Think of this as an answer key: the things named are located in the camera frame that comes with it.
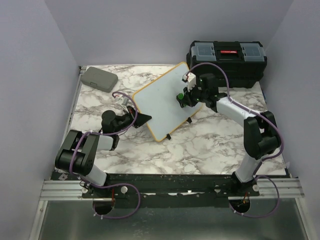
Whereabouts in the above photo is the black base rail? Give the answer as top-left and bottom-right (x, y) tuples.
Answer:
(81, 173), (260, 212)

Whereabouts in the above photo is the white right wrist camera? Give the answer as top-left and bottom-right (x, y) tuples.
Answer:
(182, 72), (197, 92)

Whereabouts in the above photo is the green whiteboard eraser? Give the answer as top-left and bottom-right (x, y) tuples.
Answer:
(176, 93), (184, 101)

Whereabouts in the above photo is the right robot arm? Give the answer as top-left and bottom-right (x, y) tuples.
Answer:
(176, 72), (282, 196)

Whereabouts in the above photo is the grey plastic case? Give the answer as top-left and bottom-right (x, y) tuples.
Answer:
(80, 66), (119, 93)

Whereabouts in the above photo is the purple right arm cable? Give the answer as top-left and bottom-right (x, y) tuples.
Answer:
(183, 62), (286, 218)

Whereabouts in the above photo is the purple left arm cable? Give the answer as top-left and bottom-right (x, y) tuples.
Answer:
(69, 91), (142, 220)

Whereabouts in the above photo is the aluminium frame rail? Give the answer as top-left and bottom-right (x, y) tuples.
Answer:
(29, 66), (87, 240)

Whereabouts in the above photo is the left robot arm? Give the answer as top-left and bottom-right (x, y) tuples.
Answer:
(55, 106), (152, 198)

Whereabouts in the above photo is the yellow framed whiteboard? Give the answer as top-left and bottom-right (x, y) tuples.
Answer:
(132, 62), (203, 142)

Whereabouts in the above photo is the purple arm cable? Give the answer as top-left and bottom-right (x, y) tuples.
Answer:
(183, 62), (286, 218)
(69, 91), (142, 220)

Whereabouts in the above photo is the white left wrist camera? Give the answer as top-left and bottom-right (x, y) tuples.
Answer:
(117, 96), (130, 111)

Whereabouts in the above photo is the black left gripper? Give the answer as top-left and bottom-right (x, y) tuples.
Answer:
(114, 106), (152, 134)

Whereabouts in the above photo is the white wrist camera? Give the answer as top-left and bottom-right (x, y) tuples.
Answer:
(182, 72), (197, 92)
(117, 96), (130, 111)

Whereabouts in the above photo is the black plastic toolbox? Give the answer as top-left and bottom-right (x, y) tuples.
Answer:
(186, 40), (268, 89)

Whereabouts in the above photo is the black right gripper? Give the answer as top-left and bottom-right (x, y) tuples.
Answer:
(181, 83), (208, 108)

